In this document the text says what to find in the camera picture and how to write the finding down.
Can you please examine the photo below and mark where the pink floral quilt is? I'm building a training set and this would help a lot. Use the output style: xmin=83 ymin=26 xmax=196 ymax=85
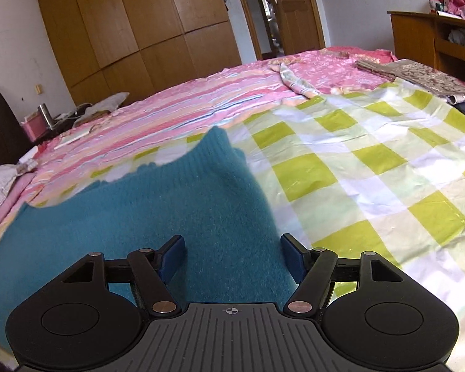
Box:
xmin=267 ymin=46 xmax=400 ymax=97

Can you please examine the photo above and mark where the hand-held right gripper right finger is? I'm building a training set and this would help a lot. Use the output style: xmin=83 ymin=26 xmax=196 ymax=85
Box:
xmin=280 ymin=233 xmax=405 ymax=316

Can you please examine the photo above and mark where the wooden door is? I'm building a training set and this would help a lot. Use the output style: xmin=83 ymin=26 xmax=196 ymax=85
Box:
xmin=230 ymin=0 xmax=326 ymax=60

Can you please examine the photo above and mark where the wooden desk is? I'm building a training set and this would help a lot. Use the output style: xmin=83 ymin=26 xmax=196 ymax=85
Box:
xmin=387 ymin=11 xmax=465 ymax=82

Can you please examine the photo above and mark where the pink box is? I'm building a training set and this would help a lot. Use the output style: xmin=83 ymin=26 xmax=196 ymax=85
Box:
xmin=20 ymin=110 xmax=49 ymax=142

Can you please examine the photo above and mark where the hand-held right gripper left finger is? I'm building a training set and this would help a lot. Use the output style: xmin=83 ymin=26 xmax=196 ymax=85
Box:
xmin=62 ymin=234 xmax=187 ymax=316

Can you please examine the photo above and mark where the white plastic bag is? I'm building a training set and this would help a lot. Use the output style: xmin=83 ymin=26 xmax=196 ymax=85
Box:
xmin=75 ymin=92 xmax=130 ymax=119

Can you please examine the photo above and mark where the metal cup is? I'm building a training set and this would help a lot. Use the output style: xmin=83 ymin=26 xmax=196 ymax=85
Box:
xmin=38 ymin=103 xmax=55 ymax=130

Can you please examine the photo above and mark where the white paper strip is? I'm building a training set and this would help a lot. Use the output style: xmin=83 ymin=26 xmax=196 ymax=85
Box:
xmin=53 ymin=131 xmax=91 ymax=151

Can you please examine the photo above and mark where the dark wooden headboard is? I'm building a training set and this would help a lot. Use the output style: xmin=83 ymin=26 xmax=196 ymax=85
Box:
xmin=0 ymin=81 xmax=32 ymax=175

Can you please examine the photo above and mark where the brown patterned folded cloth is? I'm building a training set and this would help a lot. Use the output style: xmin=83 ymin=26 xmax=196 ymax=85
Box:
xmin=354 ymin=58 xmax=465 ymax=105

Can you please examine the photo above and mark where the dark nightstand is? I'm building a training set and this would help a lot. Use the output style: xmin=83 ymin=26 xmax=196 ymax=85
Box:
xmin=35 ymin=114 xmax=86 ymax=144

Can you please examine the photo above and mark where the teal knitted sweater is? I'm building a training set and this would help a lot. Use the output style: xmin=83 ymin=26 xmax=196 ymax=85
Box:
xmin=0 ymin=126 xmax=299 ymax=347

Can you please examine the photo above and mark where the pink striped bed sheet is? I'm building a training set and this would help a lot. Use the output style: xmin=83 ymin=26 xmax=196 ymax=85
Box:
xmin=0 ymin=72 xmax=307 ymax=241

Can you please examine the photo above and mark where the wooden wardrobe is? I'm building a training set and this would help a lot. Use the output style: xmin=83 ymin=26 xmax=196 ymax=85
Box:
xmin=33 ymin=0 xmax=243 ymax=105

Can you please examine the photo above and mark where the pink folded towel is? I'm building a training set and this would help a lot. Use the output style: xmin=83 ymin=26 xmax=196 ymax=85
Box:
xmin=0 ymin=172 xmax=35 ymax=241

